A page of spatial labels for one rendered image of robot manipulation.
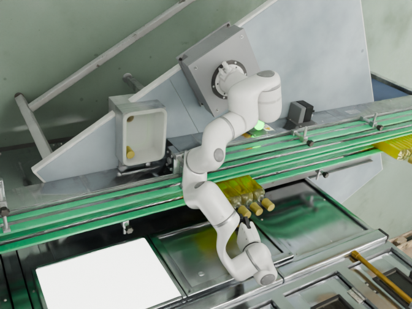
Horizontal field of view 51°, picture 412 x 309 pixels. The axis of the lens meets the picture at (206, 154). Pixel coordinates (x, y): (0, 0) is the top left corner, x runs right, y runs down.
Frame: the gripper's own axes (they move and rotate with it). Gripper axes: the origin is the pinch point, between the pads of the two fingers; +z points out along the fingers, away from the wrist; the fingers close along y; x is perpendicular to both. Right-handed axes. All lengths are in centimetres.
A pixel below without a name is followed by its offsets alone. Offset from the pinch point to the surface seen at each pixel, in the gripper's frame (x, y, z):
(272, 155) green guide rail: -28.0, 6.5, 35.7
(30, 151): 78, -16, 86
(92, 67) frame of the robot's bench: 48, 27, 89
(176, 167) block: 18.7, 9.0, 26.1
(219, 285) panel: 10.7, -13.2, -16.8
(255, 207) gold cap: -9.2, 1.0, 6.5
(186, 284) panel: 22.2, -12.6, -14.9
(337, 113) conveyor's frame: -72, 16, 58
